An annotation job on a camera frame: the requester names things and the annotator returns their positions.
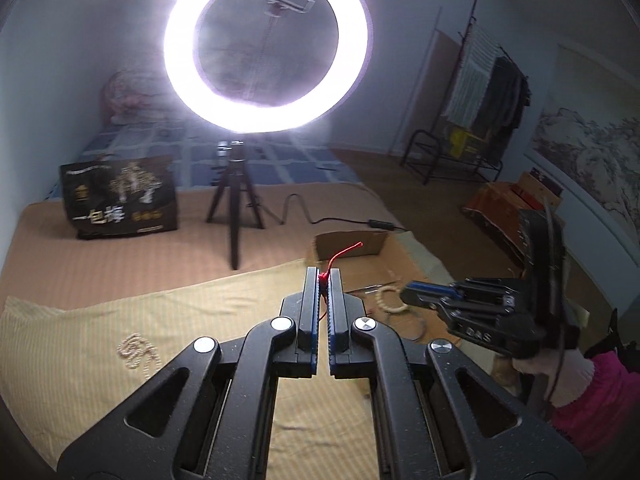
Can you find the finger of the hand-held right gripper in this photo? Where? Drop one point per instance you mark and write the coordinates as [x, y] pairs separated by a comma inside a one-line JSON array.
[[425, 296]]

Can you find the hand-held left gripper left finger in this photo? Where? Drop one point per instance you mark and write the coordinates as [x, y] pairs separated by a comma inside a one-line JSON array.
[[312, 310]]

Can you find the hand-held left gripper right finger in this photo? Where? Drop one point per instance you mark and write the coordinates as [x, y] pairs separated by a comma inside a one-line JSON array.
[[334, 320]]

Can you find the cardboard box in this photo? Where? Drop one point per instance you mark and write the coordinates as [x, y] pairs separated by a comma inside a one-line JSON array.
[[370, 245]]

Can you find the person's right forearm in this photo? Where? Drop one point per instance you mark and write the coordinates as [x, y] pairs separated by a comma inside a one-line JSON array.
[[610, 400]]

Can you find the person's right hand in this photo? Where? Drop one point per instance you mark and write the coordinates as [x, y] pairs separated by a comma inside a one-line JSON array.
[[570, 375]]

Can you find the thin dark bangle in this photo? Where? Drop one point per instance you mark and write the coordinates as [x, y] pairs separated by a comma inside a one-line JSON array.
[[423, 325]]

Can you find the orange box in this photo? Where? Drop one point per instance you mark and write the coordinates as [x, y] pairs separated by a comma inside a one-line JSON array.
[[495, 205]]

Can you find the black tripod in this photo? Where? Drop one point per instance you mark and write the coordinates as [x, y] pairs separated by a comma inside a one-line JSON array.
[[235, 210]]

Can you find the yellow box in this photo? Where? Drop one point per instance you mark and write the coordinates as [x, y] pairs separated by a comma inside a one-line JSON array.
[[465, 142]]

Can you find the black clothes rack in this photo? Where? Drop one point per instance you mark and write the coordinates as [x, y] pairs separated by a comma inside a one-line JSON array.
[[421, 131]]

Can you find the blue checked bedsheet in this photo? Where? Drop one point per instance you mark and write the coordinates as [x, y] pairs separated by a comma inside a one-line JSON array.
[[200, 160]]

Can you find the brown leaning board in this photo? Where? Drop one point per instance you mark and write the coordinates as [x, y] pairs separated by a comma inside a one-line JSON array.
[[425, 90]]

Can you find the dark hanging clothes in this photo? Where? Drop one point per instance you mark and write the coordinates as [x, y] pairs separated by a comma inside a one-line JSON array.
[[502, 95]]

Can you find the striped towel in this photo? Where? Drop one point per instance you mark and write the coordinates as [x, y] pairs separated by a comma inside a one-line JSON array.
[[470, 80]]

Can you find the black printed bag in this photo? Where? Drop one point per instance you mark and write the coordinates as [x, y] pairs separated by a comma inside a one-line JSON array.
[[120, 200]]

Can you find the yellow striped cloth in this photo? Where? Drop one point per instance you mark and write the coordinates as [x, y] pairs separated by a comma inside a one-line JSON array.
[[60, 360]]

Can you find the patterned pillow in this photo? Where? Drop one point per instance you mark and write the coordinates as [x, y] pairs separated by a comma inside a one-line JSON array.
[[130, 100]]

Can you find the phone holder clamp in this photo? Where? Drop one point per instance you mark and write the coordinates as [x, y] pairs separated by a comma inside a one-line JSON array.
[[285, 4]]

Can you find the landscape wall scroll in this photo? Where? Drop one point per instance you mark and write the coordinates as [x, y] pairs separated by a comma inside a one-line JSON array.
[[590, 150]]

